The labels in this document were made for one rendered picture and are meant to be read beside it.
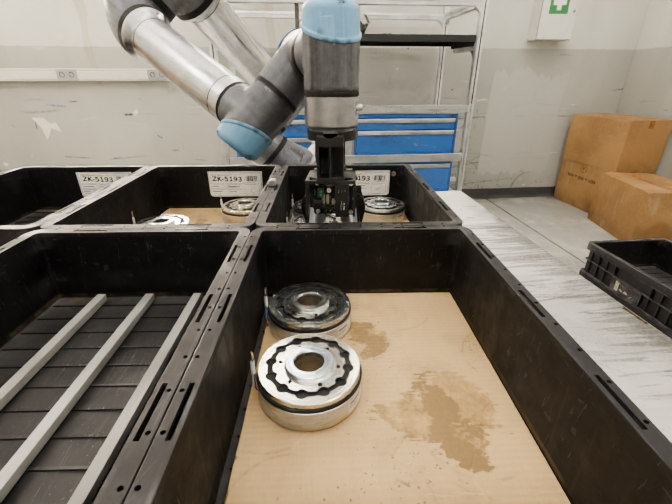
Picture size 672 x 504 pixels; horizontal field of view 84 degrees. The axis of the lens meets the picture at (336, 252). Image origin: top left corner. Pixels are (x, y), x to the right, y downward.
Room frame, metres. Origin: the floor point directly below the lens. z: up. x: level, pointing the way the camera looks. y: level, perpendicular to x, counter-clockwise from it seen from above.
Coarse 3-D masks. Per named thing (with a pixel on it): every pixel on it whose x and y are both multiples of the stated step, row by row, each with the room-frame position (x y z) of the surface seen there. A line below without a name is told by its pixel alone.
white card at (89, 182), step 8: (80, 176) 0.86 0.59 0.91; (88, 176) 0.86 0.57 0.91; (96, 176) 0.86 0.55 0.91; (104, 176) 0.86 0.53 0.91; (112, 176) 0.86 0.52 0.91; (120, 176) 0.86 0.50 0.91; (80, 184) 0.86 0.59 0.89; (88, 184) 0.86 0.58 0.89; (96, 184) 0.86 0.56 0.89; (104, 184) 0.86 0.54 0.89; (88, 192) 0.86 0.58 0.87
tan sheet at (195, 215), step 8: (176, 208) 0.86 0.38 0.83; (184, 208) 0.86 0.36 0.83; (192, 208) 0.86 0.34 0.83; (200, 208) 0.86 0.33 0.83; (208, 208) 0.86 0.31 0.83; (216, 208) 0.86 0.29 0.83; (192, 216) 0.80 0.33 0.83; (200, 216) 0.80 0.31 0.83; (208, 216) 0.80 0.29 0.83; (216, 216) 0.80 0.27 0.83
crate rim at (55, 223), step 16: (144, 176) 0.79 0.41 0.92; (272, 176) 0.77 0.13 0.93; (112, 192) 0.66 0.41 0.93; (80, 208) 0.57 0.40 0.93; (256, 208) 0.58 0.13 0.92; (48, 224) 0.50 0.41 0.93; (112, 224) 0.50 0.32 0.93; (128, 224) 0.50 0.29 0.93; (144, 224) 0.50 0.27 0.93; (160, 224) 0.50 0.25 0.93; (176, 224) 0.50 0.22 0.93; (192, 224) 0.50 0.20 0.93; (208, 224) 0.50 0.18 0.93; (224, 224) 0.50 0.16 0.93; (240, 224) 0.50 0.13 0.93
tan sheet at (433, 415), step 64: (384, 320) 0.41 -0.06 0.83; (448, 320) 0.41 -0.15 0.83; (256, 384) 0.29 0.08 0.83; (384, 384) 0.29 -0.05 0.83; (448, 384) 0.29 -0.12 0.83; (256, 448) 0.22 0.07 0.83; (320, 448) 0.22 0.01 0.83; (384, 448) 0.22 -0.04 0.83; (448, 448) 0.22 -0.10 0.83; (512, 448) 0.22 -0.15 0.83
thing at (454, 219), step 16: (416, 176) 0.77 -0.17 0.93; (272, 192) 0.65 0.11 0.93; (432, 192) 0.65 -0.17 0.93; (272, 208) 0.58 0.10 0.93; (448, 208) 0.57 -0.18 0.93; (256, 224) 0.50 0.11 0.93; (272, 224) 0.50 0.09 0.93; (288, 224) 0.50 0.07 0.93; (304, 224) 0.50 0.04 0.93; (320, 224) 0.50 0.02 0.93; (336, 224) 0.50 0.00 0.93; (352, 224) 0.50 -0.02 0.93; (368, 224) 0.50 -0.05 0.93; (384, 224) 0.50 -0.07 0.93; (400, 224) 0.50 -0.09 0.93; (416, 224) 0.50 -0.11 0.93; (432, 224) 0.50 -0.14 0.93; (448, 224) 0.50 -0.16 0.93
